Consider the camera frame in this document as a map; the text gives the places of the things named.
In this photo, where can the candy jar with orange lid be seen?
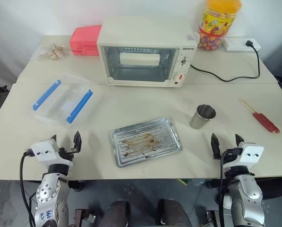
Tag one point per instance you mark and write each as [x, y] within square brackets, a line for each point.
[214, 26]

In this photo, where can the white power strip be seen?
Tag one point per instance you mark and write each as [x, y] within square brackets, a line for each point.
[238, 45]

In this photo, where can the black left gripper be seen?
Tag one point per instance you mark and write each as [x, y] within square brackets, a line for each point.
[66, 153]

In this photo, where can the stained metal baking tray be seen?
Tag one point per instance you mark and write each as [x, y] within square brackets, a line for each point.
[145, 142]

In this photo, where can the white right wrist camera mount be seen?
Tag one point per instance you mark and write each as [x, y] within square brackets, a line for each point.
[251, 153]

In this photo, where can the dark rounded shape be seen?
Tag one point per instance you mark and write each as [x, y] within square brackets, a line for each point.
[171, 214]
[117, 214]

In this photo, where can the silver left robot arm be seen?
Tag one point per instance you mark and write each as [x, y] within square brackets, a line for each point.
[52, 196]

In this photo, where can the clear bag of snacks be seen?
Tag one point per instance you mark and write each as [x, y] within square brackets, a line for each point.
[52, 54]

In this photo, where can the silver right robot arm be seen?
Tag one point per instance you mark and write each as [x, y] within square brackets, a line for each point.
[246, 198]

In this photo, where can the red plastic box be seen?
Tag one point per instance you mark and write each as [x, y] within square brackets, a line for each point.
[84, 41]

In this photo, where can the clear container with blue clips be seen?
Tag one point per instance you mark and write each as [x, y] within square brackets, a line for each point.
[60, 99]

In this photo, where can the stainless steel cup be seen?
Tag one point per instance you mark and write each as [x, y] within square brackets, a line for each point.
[201, 118]

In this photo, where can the white toaster oven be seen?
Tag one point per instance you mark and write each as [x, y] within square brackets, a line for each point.
[141, 45]

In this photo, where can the wooden skewer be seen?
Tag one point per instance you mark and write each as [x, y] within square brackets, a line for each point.
[247, 105]

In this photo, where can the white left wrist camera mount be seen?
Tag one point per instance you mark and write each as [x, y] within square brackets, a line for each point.
[45, 151]

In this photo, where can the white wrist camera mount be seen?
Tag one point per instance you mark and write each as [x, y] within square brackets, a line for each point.
[251, 153]
[45, 151]

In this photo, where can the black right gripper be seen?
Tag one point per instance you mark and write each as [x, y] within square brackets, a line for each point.
[232, 152]

